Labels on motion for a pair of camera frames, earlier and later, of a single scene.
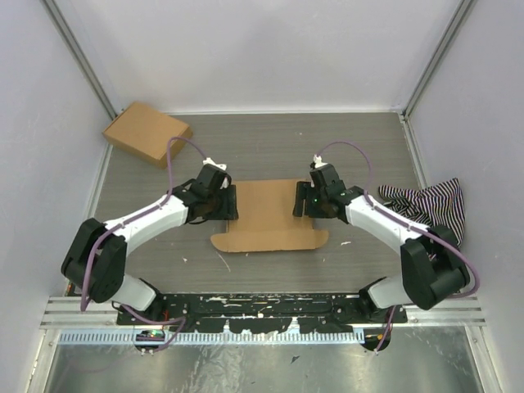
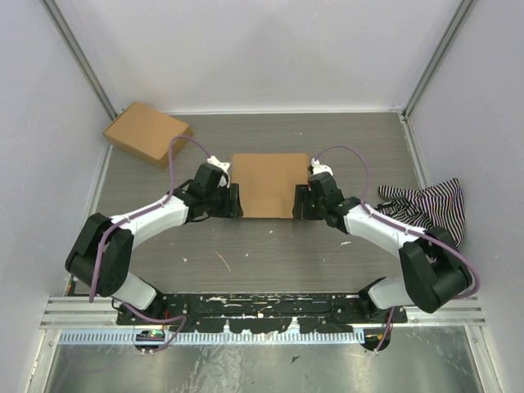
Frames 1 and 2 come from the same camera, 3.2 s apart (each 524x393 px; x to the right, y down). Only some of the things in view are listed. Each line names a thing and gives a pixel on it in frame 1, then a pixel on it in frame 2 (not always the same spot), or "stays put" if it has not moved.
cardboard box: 265,220 -> 268,182
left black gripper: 229,212 stays put
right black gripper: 304,191 stays put
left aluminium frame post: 65,32 stays put
